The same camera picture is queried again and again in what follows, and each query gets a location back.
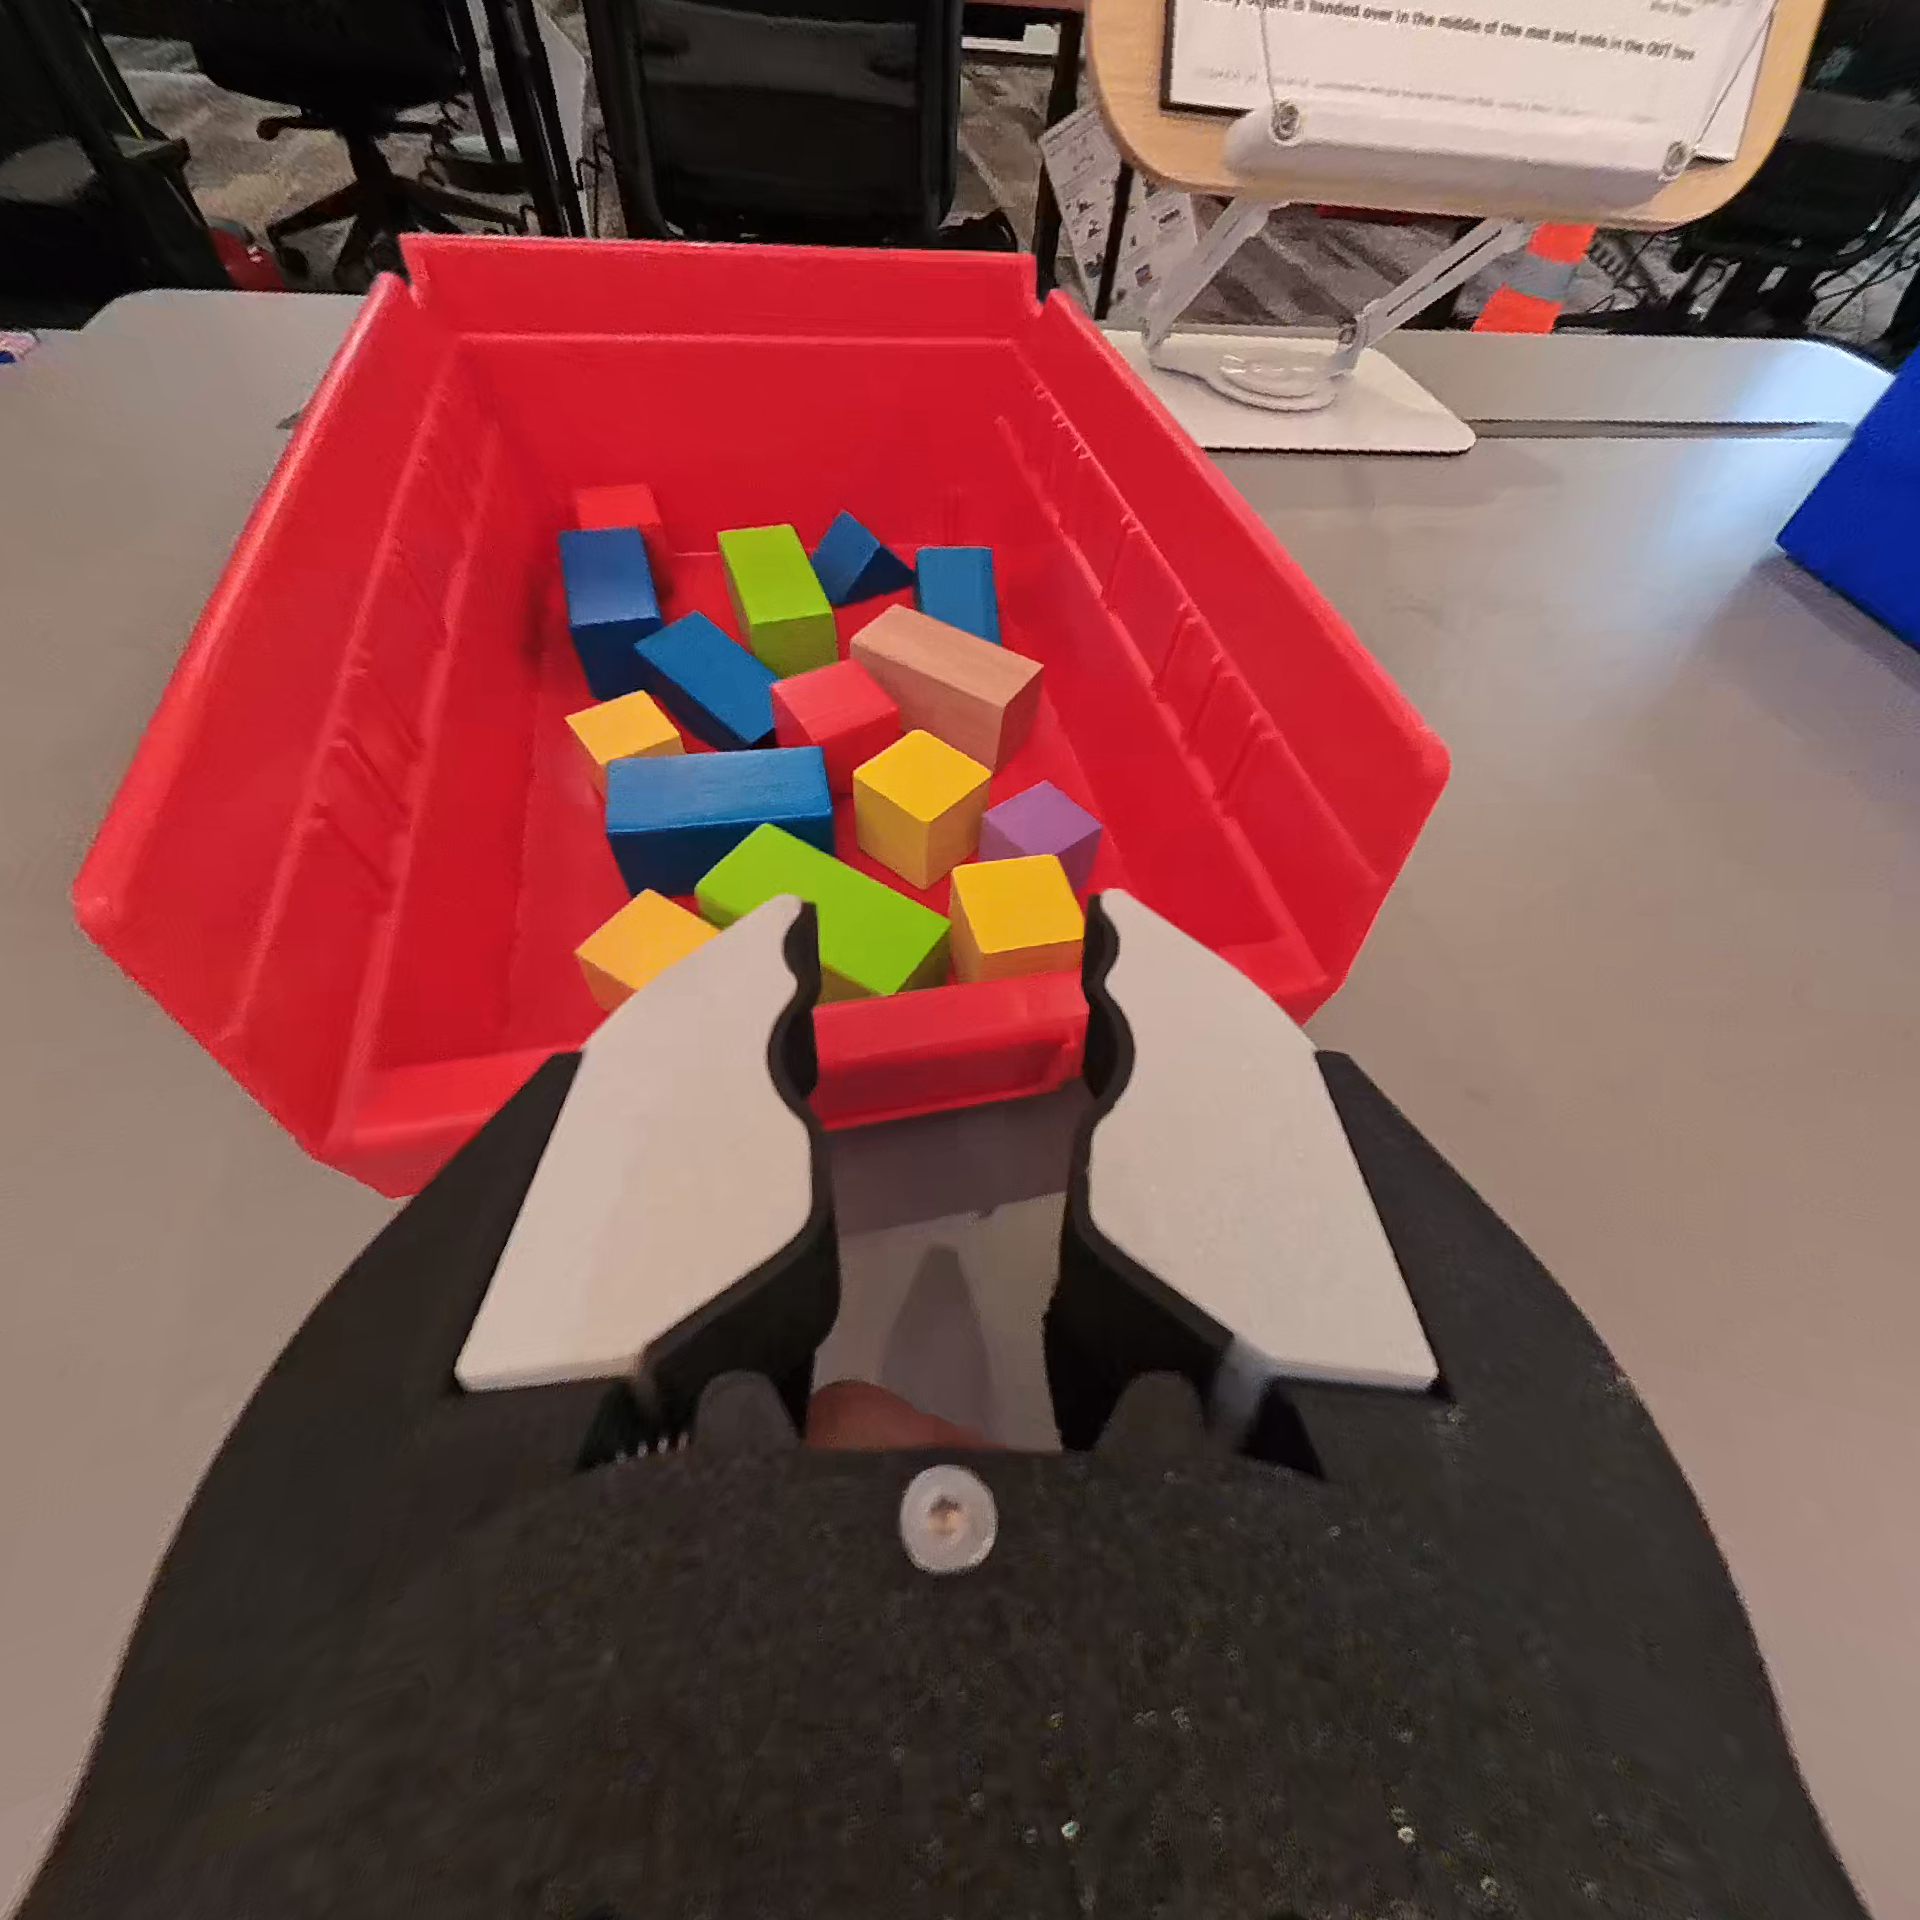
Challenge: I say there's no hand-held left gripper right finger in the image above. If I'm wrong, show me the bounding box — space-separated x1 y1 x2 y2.
1048 886 1441 1417

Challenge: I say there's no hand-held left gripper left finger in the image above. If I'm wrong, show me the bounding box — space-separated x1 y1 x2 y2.
453 898 841 1417

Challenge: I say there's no pile of coloured wooden blocks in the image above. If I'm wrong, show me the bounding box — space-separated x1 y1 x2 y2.
555 481 1105 1008

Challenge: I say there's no red plastic bin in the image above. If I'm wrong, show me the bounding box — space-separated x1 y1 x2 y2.
79 235 1457 1196

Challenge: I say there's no blue plastic bin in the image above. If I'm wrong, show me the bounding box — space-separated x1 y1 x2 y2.
1781 347 1920 654

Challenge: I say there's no grey desk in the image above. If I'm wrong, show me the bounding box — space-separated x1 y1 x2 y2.
0 287 1920 1861

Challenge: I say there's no red floor object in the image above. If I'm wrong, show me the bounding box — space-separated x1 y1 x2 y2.
1468 224 1612 337

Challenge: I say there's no white floor sign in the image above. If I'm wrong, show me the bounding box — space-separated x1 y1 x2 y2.
1037 105 1131 302

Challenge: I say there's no instruction sheet board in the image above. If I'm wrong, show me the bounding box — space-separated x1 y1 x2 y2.
1086 0 1825 233

